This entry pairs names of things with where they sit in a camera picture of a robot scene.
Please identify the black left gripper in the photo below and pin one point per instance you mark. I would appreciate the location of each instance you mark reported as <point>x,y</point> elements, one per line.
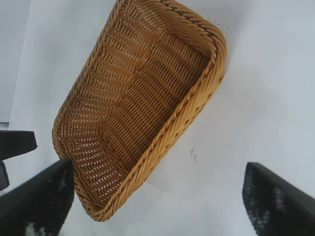
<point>17,142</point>

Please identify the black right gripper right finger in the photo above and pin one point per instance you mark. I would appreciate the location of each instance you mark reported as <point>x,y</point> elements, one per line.
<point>283,209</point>

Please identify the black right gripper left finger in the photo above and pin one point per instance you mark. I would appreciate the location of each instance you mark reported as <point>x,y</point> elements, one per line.
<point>37,206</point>

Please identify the tan woven wicker basket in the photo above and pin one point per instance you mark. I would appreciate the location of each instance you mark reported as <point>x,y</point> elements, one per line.
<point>137,98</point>

